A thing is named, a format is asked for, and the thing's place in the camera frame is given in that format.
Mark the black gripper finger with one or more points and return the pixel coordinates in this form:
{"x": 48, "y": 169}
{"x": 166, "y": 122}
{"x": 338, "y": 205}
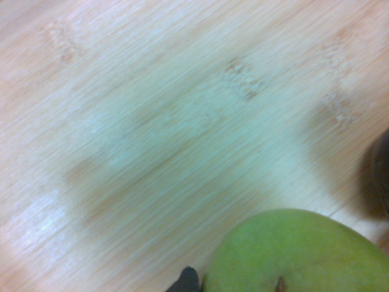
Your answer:
{"x": 187, "y": 281}

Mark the green apple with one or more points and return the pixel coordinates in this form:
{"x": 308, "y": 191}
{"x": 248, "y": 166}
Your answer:
{"x": 288, "y": 252}

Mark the light wooden tray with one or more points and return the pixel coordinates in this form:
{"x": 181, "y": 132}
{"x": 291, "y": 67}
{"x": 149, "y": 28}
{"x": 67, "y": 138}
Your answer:
{"x": 152, "y": 121}

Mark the black dark fruit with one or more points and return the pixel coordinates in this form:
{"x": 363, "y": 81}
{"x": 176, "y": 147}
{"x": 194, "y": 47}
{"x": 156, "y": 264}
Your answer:
{"x": 378, "y": 176}

